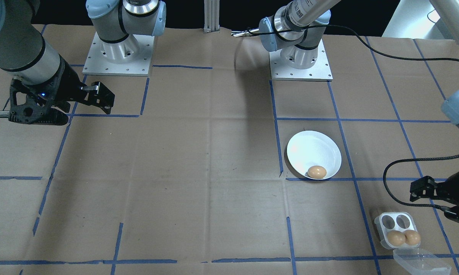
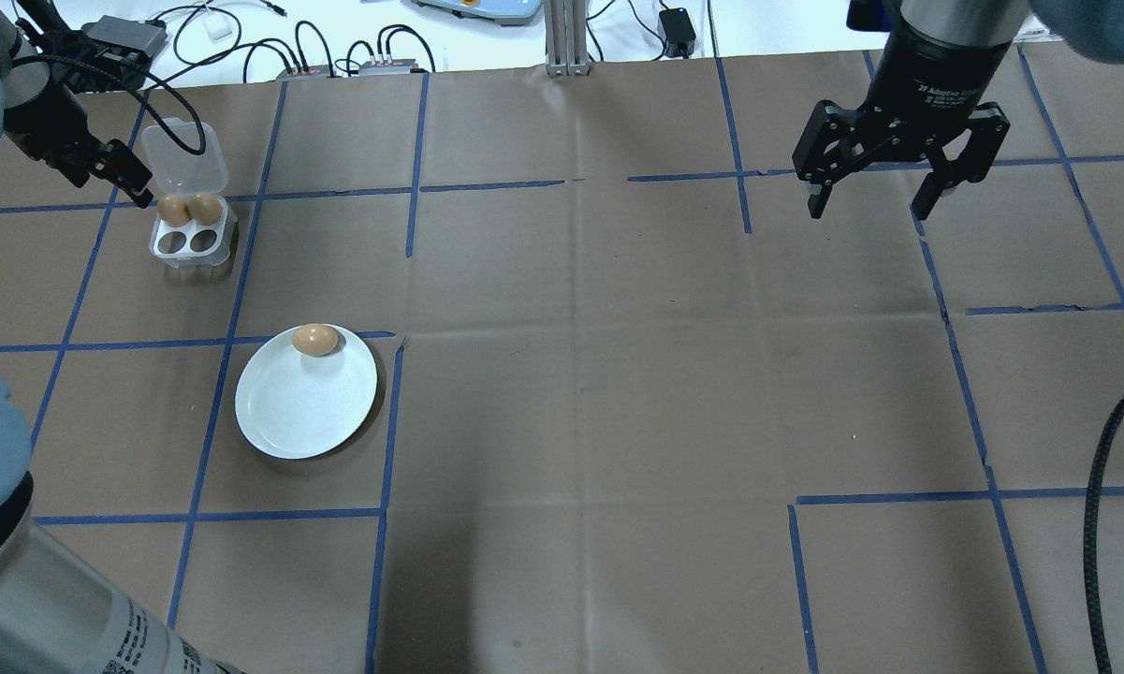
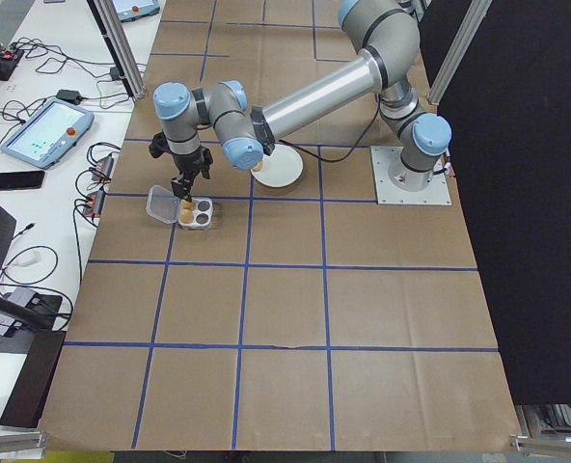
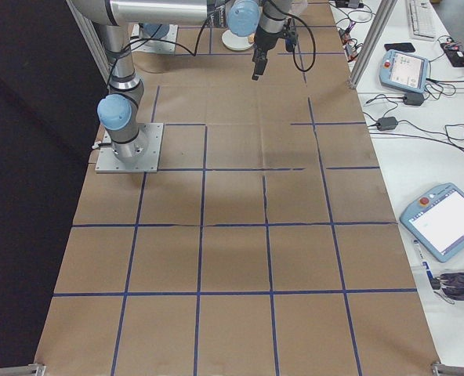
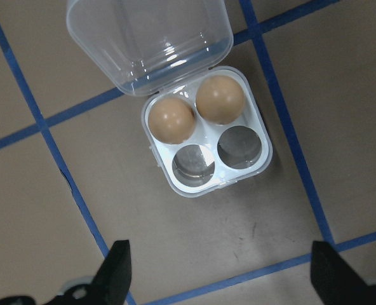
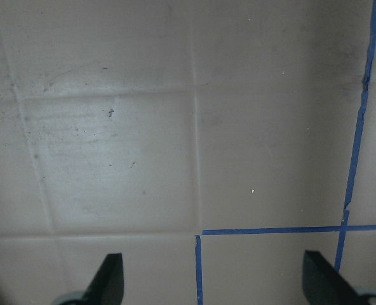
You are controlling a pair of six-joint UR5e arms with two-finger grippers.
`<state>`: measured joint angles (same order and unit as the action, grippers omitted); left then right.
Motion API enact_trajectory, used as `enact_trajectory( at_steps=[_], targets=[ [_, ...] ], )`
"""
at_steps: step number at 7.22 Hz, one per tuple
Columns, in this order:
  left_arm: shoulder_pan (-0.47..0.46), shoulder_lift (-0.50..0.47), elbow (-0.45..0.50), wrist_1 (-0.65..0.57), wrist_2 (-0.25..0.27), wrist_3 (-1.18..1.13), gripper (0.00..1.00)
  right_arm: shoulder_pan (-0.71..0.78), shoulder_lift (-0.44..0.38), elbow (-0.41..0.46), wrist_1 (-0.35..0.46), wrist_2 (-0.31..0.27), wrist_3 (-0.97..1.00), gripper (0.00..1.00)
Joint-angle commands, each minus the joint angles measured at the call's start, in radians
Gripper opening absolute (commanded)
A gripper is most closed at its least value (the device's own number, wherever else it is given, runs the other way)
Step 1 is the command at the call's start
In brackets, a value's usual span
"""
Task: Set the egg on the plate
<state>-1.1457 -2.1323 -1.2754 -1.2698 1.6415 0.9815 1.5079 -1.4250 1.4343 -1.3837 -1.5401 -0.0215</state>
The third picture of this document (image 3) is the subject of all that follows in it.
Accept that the grey hub box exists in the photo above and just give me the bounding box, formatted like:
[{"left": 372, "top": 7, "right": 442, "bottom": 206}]
[
  {"left": 7, "top": 288, "right": 43, "bottom": 311},
  {"left": 0, "top": 314, "right": 24, "bottom": 340}
]

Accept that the black frame cover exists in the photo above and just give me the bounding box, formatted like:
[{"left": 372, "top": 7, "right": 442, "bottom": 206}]
[{"left": 418, "top": 0, "right": 571, "bottom": 407}]

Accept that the clear plastic egg box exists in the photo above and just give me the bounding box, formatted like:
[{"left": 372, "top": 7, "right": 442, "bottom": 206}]
[{"left": 146, "top": 184, "right": 217, "bottom": 232}]

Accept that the aluminium upright post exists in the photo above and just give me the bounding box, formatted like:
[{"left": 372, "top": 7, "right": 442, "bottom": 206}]
[{"left": 86, "top": 0, "right": 149, "bottom": 100}]

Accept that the black monitor stand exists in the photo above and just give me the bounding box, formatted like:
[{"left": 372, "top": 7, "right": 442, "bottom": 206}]
[{"left": 0, "top": 286, "right": 72, "bottom": 354}]

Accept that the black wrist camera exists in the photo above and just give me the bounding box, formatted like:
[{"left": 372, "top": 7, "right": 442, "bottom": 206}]
[{"left": 148, "top": 132, "right": 172, "bottom": 161}]

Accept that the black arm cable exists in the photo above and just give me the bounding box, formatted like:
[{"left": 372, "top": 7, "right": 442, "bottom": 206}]
[{"left": 265, "top": 94, "right": 384, "bottom": 166}]

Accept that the blue grey teach pendant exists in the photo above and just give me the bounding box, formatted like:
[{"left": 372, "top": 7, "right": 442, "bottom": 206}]
[
  {"left": 0, "top": 95, "right": 96, "bottom": 171},
  {"left": 110, "top": 0, "right": 164, "bottom": 23}
]

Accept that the aluminium table corner rail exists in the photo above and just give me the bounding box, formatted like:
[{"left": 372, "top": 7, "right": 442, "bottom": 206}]
[
  {"left": 507, "top": 430, "right": 571, "bottom": 457},
  {"left": 0, "top": 429, "right": 48, "bottom": 460}
]

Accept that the white round plate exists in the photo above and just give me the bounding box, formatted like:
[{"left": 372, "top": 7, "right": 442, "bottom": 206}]
[{"left": 250, "top": 144, "right": 306, "bottom": 190}]

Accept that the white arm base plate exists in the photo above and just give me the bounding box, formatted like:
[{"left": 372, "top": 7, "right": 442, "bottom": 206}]
[{"left": 370, "top": 145, "right": 453, "bottom": 206}]

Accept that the black flat panel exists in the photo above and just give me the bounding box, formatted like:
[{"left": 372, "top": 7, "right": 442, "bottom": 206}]
[{"left": 0, "top": 329, "right": 68, "bottom": 431}]

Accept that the black smartphone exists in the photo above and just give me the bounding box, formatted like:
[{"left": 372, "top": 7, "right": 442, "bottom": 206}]
[{"left": 0, "top": 169, "right": 47, "bottom": 193}]

